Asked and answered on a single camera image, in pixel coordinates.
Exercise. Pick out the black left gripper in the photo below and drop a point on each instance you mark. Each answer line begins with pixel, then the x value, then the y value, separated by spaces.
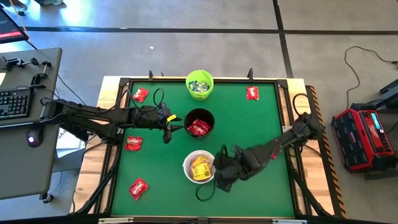
pixel 160 119

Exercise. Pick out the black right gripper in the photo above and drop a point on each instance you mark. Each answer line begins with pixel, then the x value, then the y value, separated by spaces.
pixel 231 169

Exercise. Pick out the red candy packet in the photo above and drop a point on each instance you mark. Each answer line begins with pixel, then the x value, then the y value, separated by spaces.
pixel 199 127
pixel 140 94
pixel 252 93
pixel 138 188
pixel 133 143

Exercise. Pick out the pale candy bar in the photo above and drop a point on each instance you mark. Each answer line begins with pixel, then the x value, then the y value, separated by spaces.
pixel 199 86

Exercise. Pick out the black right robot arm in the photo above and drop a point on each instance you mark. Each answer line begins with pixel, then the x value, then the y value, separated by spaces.
pixel 280 144

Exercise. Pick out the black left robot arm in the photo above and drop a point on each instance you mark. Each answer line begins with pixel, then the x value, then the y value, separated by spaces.
pixel 93 116

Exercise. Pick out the black plastic bucket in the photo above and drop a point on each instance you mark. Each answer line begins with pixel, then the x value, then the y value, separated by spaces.
pixel 199 112

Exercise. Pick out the lime green plastic bucket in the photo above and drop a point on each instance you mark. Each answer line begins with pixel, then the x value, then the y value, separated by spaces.
pixel 199 93

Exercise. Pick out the green table mat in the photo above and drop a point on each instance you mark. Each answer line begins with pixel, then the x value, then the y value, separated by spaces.
pixel 161 161

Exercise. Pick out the white jack-o-lantern face bucket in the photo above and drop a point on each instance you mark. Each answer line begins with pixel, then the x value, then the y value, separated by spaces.
pixel 186 166

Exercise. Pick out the aluminium bar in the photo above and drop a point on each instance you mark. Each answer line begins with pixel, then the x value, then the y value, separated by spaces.
pixel 115 221
pixel 289 221

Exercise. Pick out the yellow black hazard tape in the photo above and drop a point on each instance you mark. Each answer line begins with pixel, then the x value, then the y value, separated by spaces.
pixel 330 180

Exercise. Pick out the white cardboard box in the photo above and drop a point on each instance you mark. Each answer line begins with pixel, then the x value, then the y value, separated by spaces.
pixel 66 143

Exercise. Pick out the red black power box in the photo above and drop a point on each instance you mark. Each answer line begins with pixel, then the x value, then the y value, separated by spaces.
pixel 367 133

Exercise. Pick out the black computer mouse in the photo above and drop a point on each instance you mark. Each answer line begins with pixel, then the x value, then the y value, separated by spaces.
pixel 34 137

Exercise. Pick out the grey keyboard desk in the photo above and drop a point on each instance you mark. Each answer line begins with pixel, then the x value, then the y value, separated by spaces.
pixel 31 77

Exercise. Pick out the grey mouse desk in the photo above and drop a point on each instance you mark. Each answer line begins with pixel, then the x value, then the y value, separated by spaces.
pixel 25 168

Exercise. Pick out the black keyboard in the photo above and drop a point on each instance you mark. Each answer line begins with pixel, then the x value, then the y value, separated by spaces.
pixel 15 104

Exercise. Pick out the black desk clamp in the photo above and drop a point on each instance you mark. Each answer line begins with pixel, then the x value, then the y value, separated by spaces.
pixel 11 63

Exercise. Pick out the dark blue equipment case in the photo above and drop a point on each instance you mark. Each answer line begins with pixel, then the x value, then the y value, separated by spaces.
pixel 390 95

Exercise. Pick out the black computer monitor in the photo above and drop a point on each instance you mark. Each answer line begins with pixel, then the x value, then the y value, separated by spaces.
pixel 9 29

